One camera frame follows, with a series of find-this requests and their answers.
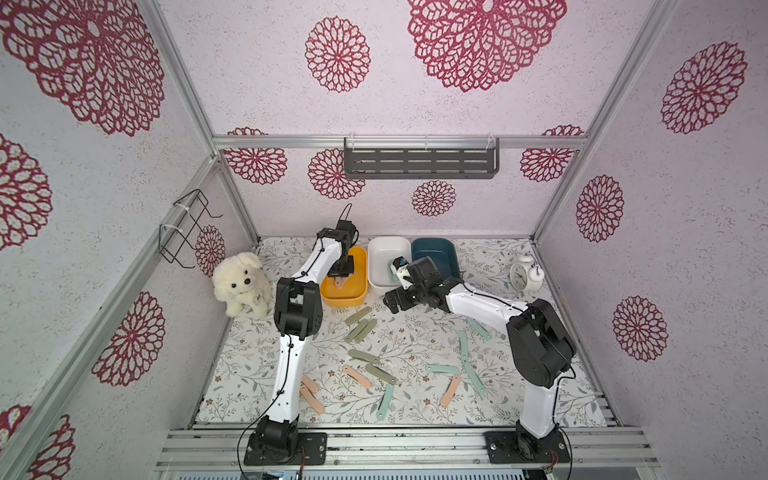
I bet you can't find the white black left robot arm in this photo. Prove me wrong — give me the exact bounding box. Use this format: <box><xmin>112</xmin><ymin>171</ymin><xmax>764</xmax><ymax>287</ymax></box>
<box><xmin>255</xmin><ymin>220</ymin><xmax>357</xmax><ymax>456</ymax></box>

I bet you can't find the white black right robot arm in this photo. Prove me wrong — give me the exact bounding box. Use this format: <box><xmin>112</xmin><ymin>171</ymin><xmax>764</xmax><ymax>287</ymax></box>
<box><xmin>384</xmin><ymin>256</ymin><xmax>575</xmax><ymax>446</ymax></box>

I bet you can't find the yellow plastic storage box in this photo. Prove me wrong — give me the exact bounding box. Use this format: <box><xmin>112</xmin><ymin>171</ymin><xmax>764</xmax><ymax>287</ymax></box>
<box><xmin>321</xmin><ymin>246</ymin><xmax>368</xmax><ymax>308</ymax></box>

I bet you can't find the teal plastic storage box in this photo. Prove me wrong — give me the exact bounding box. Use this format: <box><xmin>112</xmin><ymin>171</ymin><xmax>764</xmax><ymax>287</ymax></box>
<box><xmin>411</xmin><ymin>237</ymin><xmax>462</xmax><ymax>278</ymax></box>

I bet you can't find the white plastic storage box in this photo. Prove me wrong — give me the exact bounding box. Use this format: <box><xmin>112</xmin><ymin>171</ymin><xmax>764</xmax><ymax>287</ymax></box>
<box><xmin>367</xmin><ymin>236</ymin><xmax>412</xmax><ymax>296</ymax></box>

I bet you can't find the white plush dog toy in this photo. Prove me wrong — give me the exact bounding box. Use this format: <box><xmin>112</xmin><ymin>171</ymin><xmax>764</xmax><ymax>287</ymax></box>
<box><xmin>212</xmin><ymin>252</ymin><xmax>272</xmax><ymax>318</ymax></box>

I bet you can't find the white twin-bell alarm clock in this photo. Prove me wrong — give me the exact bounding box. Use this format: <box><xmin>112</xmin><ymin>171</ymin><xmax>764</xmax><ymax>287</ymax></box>
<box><xmin>509</xmin><ymin>254</ymin><xmax>545</xmax><ymax>292</ymax></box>

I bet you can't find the grey wall shelf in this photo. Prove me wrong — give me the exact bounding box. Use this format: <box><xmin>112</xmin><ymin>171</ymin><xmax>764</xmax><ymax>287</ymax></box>
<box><xmin>342</xmin><ymin>137</ymin><xmax>500</xmax><ymax>180</ymax></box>

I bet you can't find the black wire wall rack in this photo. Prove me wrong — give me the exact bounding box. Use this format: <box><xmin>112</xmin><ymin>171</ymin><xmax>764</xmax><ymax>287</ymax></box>
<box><xmin>157</xmin><ymin>188</ymin><xmax>222</xmax><ymax>269</ymax></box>

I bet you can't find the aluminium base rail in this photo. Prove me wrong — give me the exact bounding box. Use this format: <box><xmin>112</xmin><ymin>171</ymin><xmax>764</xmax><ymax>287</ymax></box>
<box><xmin>154</xmin><ymin>427</ymin><xmax>660</xmax><ymax>472</ymax></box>

